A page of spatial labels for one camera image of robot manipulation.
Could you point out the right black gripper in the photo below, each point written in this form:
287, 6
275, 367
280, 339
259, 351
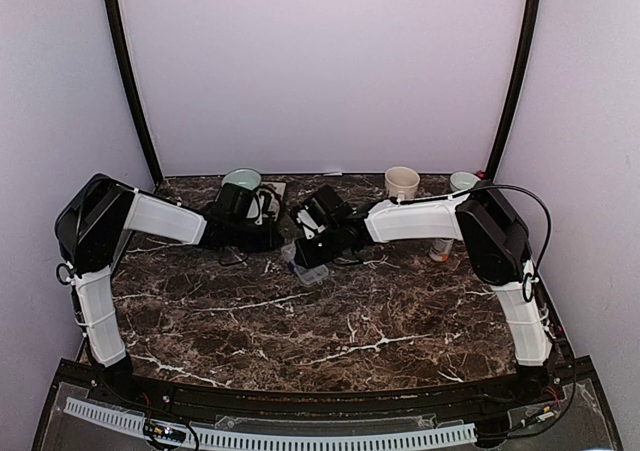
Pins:
308, 259

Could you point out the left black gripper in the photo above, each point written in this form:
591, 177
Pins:
271, 233

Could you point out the clear plastic pill organizer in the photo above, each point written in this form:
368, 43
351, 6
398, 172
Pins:
306, 276

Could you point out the green ceramic bowl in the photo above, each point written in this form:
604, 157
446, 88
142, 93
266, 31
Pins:
462, 180
246, 178

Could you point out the orange pill bottle grey cap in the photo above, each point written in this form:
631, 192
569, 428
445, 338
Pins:
440, 249

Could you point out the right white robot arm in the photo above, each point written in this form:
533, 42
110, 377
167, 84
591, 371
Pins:
495, 236

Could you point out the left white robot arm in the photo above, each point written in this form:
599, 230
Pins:
94, 229

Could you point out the floral square plate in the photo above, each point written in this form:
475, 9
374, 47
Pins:
277, 191

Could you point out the beige ceramic mug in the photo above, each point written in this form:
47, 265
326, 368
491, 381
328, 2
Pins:
401, 183

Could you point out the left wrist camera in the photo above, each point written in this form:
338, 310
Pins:
255, 206

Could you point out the white slotted cable duct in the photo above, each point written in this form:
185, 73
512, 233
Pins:
239, 433

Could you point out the left black frame post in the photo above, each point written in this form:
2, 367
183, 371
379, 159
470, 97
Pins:
128, 80

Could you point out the black frame post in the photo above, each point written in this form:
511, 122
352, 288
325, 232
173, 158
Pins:
128, 80
520, 64

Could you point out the right black frame post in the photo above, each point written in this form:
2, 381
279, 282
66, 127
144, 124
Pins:
520, 64

